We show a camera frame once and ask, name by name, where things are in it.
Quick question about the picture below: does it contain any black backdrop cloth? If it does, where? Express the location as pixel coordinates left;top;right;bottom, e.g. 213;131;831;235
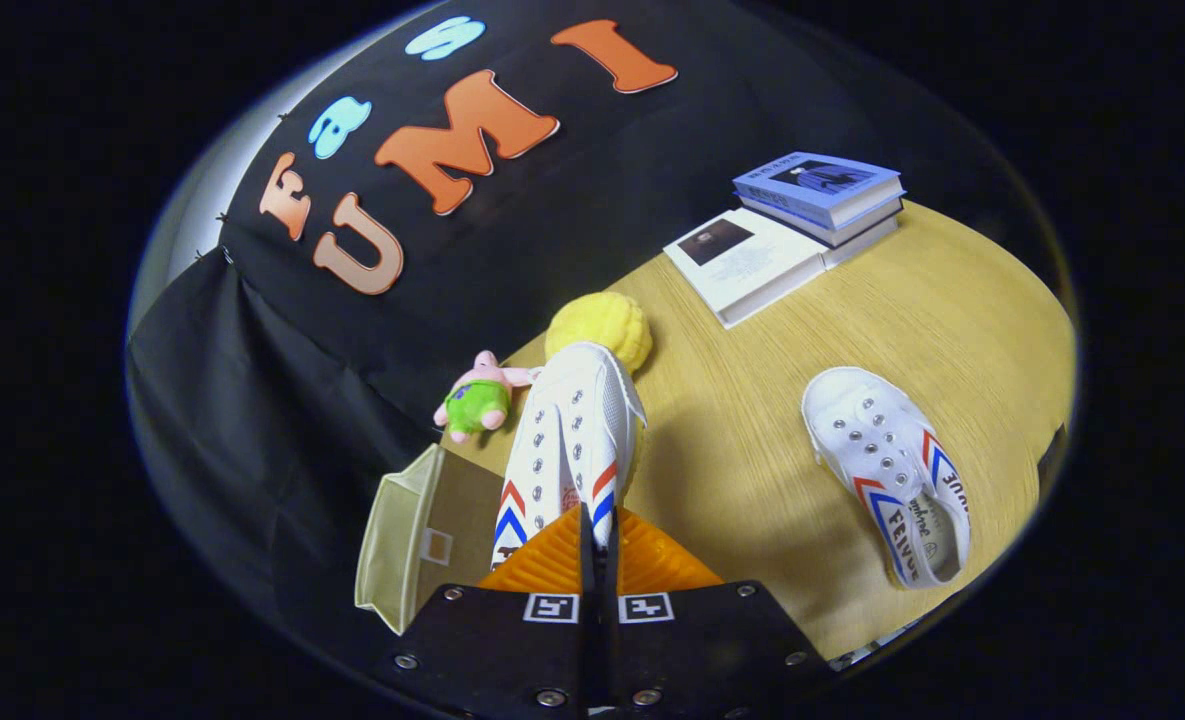
127;0;1063;651

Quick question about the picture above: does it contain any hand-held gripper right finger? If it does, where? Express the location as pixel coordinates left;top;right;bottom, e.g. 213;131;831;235
600;503;835;720

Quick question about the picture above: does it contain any white striped canvas shoe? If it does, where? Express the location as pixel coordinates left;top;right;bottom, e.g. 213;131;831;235
801;367;971;589
490;342;648;571

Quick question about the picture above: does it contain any yellow plush ball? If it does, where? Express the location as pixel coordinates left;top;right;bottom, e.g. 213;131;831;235
545;291;653;373

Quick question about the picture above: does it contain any pink and green plush toy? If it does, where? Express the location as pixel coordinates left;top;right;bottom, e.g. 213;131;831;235
433;350;543;444

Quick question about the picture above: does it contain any brown fabric storage box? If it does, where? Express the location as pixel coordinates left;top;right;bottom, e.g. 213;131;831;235
355;443;513;636

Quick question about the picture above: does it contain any dark spine book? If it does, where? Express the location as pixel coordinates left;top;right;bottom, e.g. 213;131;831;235
742;197;903;248

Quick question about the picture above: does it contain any blue cover book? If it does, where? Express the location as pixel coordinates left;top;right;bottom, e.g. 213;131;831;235
732;152;905;231

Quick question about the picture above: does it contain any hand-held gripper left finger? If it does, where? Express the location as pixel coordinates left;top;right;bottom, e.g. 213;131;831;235
377;503;603;720

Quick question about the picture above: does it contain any white edged book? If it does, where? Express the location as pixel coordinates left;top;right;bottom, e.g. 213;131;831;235
822;215;899;269

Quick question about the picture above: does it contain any white book with dark photo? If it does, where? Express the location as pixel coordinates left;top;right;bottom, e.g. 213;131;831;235
663;207;833;329

